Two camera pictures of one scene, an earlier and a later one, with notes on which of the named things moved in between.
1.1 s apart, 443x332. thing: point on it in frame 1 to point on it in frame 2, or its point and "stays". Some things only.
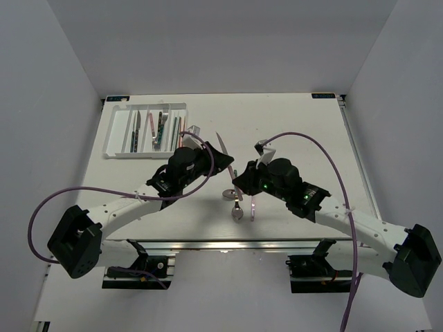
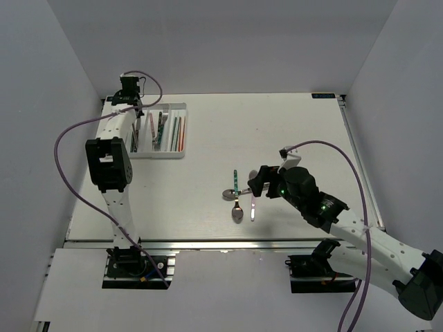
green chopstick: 176,122 stays
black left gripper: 221,161 to 141,114
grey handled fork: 158,141 stays
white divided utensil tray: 147,131 stays
